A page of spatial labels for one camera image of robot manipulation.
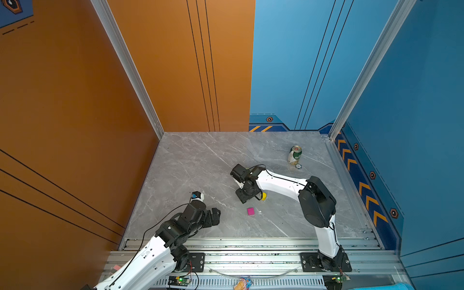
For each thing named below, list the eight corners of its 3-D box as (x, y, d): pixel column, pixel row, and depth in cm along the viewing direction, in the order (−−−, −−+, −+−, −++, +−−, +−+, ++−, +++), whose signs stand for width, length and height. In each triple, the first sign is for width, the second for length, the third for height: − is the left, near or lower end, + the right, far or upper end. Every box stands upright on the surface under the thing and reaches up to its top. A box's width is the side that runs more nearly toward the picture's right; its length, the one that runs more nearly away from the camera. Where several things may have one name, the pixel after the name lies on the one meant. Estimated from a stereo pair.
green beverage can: (287, 165, 107) (292, 153, 98) (286, 157, 111) (290, 145, 102) (297, 165, 107) (303, 153, 98) (295, 157, 111) (301, 145, 102)
